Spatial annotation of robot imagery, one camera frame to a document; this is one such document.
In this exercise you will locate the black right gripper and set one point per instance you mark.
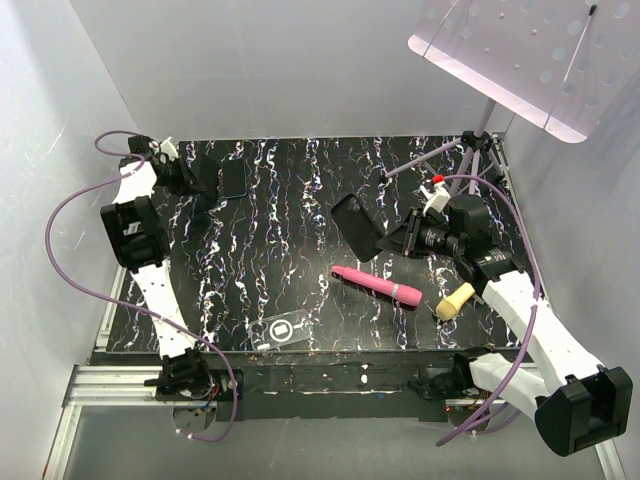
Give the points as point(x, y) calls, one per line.
point(405, 239)

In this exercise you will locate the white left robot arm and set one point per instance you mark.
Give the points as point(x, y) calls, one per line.
point(141, 246)

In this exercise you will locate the cream wooden toy microphone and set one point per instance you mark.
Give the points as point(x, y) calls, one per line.
point(450, 306)

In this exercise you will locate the clear phone case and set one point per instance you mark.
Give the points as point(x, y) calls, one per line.
point(280, 330)

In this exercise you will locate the black phone case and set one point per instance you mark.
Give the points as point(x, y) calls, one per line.
point(356, 226)

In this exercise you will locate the lilac music stand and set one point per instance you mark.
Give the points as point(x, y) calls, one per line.
point(560, 65)

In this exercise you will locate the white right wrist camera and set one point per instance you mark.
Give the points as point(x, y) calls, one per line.
point(437, 197)

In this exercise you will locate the phone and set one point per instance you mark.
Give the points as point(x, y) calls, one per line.
point(234, 183)

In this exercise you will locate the pink toy microphone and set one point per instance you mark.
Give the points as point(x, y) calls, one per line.
point(401, 293)

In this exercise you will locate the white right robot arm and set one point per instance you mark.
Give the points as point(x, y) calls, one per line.
point(574, 400)

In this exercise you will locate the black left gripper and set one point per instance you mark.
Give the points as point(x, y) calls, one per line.
point(189, 184)

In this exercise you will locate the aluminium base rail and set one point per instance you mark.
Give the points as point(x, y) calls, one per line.
point(112, 428)

